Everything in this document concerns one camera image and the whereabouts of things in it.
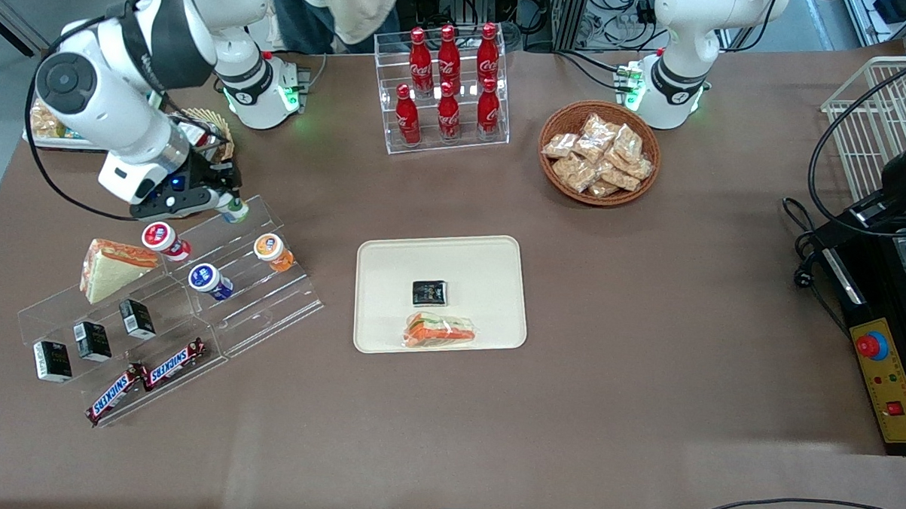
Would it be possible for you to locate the red and white carton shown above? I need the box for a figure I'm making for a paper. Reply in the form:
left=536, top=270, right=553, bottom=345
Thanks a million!
left=173, top=120, right=221, bottom=155

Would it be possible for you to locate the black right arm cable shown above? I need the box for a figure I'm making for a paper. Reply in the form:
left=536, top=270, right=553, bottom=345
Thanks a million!
left=20, top=10, right=154, bottom=223

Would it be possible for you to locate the round brown wicker basket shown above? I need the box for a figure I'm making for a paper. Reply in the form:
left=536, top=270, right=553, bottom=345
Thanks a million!
left=536, top=99, right=664, bottom=210

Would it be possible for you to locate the blue lid gum bottle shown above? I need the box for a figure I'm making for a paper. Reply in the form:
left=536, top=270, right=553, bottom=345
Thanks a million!
left=188, top=263, right=236, bottom=303

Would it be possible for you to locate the flat wrapped sandwich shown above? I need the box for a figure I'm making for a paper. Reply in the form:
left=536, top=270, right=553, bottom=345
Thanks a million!
left=402, top=311, right=478, bottom=352

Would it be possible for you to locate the red lid gum bottle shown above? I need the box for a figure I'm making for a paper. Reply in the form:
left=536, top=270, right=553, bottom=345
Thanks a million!
left=140, top=221, right=194, bottom=264

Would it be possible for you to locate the aluminium frame post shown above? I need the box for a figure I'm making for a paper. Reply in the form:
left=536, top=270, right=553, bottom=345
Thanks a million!
left=549, top=0, right=592, bottom=54

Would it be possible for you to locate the person in blue jeans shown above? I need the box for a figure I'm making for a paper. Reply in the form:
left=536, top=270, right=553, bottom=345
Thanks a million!
left=263, top=0, right=404, bottom=58

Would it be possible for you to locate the white wire basket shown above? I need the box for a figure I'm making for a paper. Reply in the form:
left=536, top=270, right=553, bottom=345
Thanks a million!
left=817, top=52, right=906, bottom=205

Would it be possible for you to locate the oval light wicker basket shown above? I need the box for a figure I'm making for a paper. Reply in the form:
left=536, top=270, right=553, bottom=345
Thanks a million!
left=171, top=107, right=237, bottom=166

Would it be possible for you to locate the black control box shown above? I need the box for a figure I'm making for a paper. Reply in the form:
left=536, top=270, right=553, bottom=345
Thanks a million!
left=814, top=226, right=906, bottom=457

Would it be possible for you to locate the flat black packet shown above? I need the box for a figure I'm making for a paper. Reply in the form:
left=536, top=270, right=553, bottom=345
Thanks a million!
left=411, top=279, right=449, bottom=307

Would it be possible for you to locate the cream plastic tray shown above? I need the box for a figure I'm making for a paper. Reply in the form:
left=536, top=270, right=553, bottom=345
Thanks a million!
left=352, top=230, right=532, bottom=360

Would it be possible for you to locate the left arm base connector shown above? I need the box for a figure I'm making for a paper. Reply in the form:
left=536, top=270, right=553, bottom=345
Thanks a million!
left=612, top=59, right=651, bottom=113

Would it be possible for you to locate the clear acrylic bottle rack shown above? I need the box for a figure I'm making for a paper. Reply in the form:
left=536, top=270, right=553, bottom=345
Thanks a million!
left=370, top=29, right=514, bottom=160

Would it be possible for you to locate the red emergency stop button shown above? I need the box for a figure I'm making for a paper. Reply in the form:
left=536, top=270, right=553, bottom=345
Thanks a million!
left=854, top=330, right=890, bottom=363

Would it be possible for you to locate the white rectangular snack bin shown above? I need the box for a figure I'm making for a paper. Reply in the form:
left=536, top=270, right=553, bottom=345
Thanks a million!
left=21, top=98, right=108, bottom=154

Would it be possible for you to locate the small black box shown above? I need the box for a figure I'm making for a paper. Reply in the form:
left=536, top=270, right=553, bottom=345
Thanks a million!
left=117, top=298, right=157, bottom=342
left=72, top=320, right=114, bottom=363
left=32, top=340, right=75, bottom=383

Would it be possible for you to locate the black power cable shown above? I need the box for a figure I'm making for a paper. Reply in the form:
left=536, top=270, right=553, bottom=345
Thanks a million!
left=778, top=195, right=851, bottom=322

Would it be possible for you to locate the red cola bottle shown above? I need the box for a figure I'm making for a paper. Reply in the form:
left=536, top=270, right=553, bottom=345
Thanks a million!
left=475, top=78, right=503, bottom=141
left=407, top=27, right=437, bottom=98
left=393, top=83, right=423, bottom=147
left=474, top=23, right=502, bottom=88
left=435, top=81, right=463, bottom=143
left=436, top=24, right=464, bottom=94

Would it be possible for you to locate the snickers bar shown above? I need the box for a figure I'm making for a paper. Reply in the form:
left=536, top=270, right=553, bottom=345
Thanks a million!
left=84, top=361, right=148, bottom=428
left=140, top=336, right=208, bottom=395

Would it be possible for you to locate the green lid gum bottle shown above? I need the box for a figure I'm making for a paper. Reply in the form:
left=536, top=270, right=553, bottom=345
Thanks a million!
left=216, top=192, right=251, bottom=226

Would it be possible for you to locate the right arm base connector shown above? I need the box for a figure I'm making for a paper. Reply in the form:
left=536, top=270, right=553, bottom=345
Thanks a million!
left=277, top=59, right=314, bottom=116

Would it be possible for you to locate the triangular wrapped sandwich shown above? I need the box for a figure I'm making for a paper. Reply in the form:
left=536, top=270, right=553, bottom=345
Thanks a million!
left=79, top=238, right=161, bottom=308

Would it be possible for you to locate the orange lid gum bottle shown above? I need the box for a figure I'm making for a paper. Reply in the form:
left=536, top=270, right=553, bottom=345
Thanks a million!
left=253, top=233, right=297, bottom=273

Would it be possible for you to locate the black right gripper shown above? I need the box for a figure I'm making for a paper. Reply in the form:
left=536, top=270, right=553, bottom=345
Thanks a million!
left=129, top=151, right=245, bottom=224

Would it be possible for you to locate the bag of fried snacks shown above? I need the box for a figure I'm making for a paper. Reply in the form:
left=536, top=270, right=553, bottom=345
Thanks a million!
left=29, top=102, right=69, bottom=140

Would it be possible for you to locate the clear acrylic snack stand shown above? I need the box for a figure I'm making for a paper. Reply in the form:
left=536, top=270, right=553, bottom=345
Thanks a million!
left=13, top=248, right=232, bottom=434

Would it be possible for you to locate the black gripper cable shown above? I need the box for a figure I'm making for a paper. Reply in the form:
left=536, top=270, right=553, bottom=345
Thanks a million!
left=805, top=44, right=906, bottom=238

